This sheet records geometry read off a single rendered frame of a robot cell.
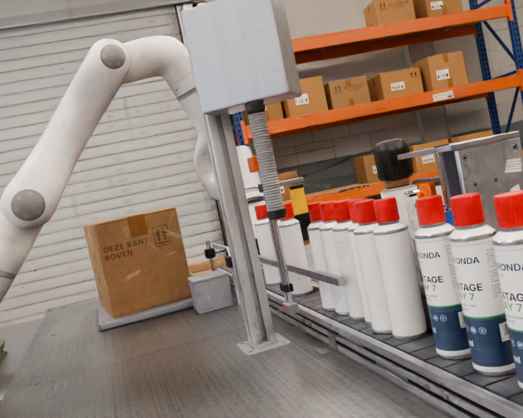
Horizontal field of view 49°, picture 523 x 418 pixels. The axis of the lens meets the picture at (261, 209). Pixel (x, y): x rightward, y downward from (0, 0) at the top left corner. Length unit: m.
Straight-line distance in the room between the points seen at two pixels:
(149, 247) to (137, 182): 3.83
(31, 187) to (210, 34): 0.57
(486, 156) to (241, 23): 0.48
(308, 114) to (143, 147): 1.60
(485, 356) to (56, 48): 5.28
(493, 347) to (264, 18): 0.64
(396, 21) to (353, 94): 0.76
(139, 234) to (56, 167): 0.36
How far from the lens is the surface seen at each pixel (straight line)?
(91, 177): 5.51
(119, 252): 1.65
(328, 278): 1.00
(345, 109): 5.09
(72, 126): 1.44
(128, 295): 1.67
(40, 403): 1.17
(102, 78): 1.41
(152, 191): 5.47
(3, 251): 1.45
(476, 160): 0.79
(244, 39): 1.04
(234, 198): 1.10
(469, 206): 0.68
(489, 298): 0.69
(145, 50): 1.51
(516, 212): 0.62
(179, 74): 1.50
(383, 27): 5.37
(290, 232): 1.25
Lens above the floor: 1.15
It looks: 3 degrees down
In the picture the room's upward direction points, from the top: 12 degrees counter-clockwise
